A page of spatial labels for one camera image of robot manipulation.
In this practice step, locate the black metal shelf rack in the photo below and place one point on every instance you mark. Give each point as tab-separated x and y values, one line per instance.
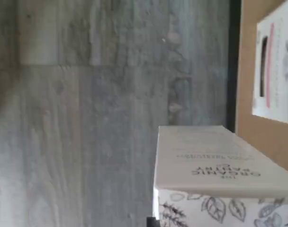
232	59

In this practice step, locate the white floral box pink stripe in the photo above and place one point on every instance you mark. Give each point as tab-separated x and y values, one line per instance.
279	71

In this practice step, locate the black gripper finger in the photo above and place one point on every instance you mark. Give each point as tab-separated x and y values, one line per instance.
152	222

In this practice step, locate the white floral box green stripe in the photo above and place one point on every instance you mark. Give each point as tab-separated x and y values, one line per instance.
217	165

